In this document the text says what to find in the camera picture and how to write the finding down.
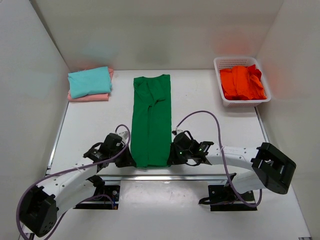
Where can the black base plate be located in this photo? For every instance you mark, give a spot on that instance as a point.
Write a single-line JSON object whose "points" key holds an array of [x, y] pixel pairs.
{"points": [[104, 198], [224, 202]]}

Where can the folded teal t shirt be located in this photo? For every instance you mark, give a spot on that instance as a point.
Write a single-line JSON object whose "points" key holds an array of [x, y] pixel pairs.
{"points": [[89, 82]]}

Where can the orange t shirt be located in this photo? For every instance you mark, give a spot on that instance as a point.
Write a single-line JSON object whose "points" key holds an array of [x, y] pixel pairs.
{"points": [[242, 83]]}

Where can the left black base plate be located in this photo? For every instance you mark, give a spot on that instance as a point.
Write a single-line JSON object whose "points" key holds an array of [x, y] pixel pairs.
{"points": [[104, 198]]}

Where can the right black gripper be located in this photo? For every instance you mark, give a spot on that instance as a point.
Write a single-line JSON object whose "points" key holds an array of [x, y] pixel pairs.
{"points": [[173, 159]]}

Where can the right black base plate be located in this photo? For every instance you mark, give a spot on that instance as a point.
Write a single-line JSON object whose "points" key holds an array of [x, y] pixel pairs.
{"points": [[224, 202]]}

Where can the aluminium rail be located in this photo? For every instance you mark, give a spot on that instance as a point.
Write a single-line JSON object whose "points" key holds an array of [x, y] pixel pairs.
{"points": [[192, 177]]}

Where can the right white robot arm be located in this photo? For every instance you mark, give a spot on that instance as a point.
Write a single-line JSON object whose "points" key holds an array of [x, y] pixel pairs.
{"points": [[266, 166]]}

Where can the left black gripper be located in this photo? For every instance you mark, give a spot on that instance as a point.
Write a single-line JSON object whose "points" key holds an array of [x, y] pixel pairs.
{"points": [[128, 160]]}

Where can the folded pink t shirt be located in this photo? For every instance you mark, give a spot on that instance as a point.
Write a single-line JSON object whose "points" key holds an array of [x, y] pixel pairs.
{"points": [[96, 97]]}

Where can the green t shirt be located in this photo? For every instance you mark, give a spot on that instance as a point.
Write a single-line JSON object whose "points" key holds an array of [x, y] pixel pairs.
{"points": [[151, 121]]}

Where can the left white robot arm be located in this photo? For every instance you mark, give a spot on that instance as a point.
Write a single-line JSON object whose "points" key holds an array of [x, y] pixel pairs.
{"points": [[50, 198]]}

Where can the white plastic basket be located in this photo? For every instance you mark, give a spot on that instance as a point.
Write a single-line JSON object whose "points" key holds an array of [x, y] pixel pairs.
{"points": [[227, 62]]}

